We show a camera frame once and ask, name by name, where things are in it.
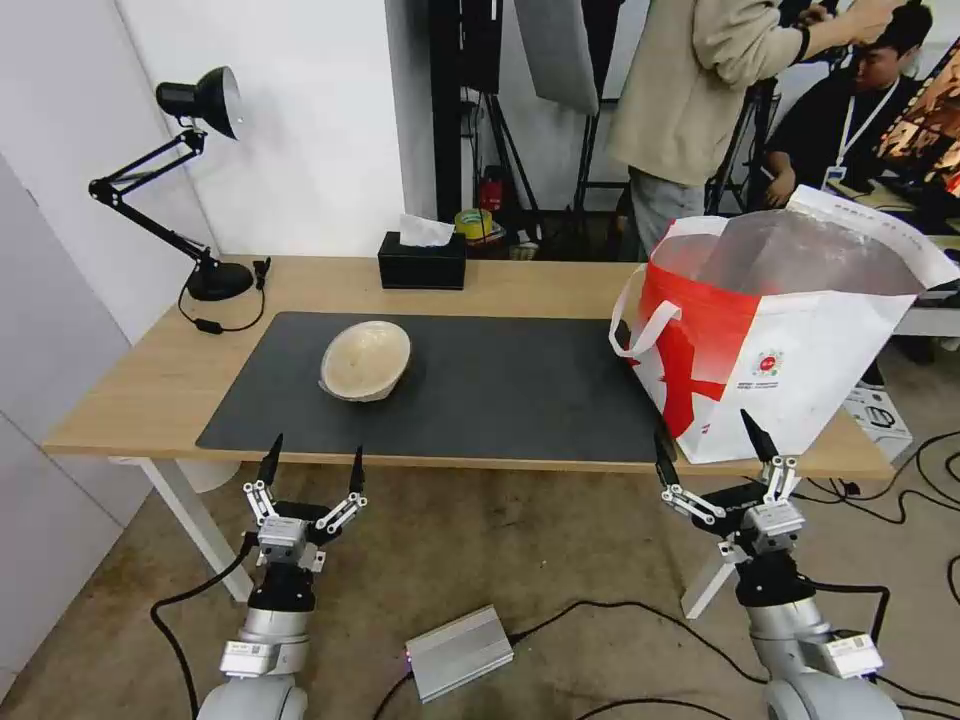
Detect black tissue box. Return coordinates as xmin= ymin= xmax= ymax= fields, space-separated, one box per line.
xmin=377 ymin=230 xmax=469 ymax=292

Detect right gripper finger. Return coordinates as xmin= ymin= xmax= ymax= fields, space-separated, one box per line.
xmin=653 ymin=432 xmax=727 ymax=529
xmin=740 ymin=408 xmax=799 ymax=505

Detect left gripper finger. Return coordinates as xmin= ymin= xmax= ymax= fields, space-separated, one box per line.
xmin=315 ymin=446 xmax=370 ymax=536
xmin=241 ymin=432 xmax=285 ymax=529

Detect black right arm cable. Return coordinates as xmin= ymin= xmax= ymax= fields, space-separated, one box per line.
xmin=803 ymin=575 xmax=895 ymax=678

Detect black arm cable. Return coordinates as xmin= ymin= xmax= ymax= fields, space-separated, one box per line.
xmin=149 ymin=530 xmax=262 ymax=712
xmin=803 ymin=575 xmax=895 ymax=678

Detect white and red takeout bag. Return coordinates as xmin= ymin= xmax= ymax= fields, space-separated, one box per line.
xmin=608 ymin=184 xmax=960 ymax=465

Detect white table leg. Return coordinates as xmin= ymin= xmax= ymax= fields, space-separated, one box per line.
xmin=681 ymin=553 xmax=742 ymax=622
xmin=133 ymin=457 xmax=254 ymax=604

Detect standing person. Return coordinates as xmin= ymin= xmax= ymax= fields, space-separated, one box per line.
xmin=605 ymin=0 xmax=935 ymax=262

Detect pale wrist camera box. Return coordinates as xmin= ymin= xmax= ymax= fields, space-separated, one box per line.
xmin=749 ymin=502 xmax=802 ymax=556
xmin=256 ymin=515 xmax=326 ymax=569

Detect yellow tape roll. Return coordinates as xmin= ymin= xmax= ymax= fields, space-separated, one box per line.
xmin=454 ymin=208 xmax=495 ymax=242

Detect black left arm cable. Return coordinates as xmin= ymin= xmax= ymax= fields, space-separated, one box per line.
xmin=149 ymin=530 xmax=262 ymax=712

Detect black desk mat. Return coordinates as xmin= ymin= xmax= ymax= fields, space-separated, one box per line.
xmin=195 ymin=311 xmax=681 ymax=463

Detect black lamp power cable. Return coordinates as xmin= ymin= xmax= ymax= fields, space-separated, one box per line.
xmin=176 ymin=257 xmax=274 ymax=336

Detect black floor cable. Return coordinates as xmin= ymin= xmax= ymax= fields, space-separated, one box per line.
xmin=508 ymin=598 xmax=770 ymax=685
xmin=794 ymin=430 xmax=960 ymax=528

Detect black desk lamp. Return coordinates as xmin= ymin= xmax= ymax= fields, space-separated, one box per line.
xmin=88 ymin=65 xmax=257 ymax=304

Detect grey softbox panel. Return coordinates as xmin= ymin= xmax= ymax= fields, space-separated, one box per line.
xmin=512 ymin=0 xmax=603 ymax=116

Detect white tissue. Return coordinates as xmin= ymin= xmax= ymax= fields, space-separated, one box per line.
xmin=398 ymin=213 xmax=457 ymax=250

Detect white cardboard box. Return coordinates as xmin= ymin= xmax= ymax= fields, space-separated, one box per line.
xmin=841 ymin=380 xmax=918 ymax=465

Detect silver power supply box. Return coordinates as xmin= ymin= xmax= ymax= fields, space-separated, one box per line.
xmin=404 ymin=603 xmax=515 ymax=706

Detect seated person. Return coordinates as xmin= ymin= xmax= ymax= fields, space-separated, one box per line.
xmin=758 ymin=2 xmax=937 ymax=209

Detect black equipment stand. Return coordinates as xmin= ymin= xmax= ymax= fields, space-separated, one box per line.
xmin=428 ymin=0 xmax=504 ymax=220

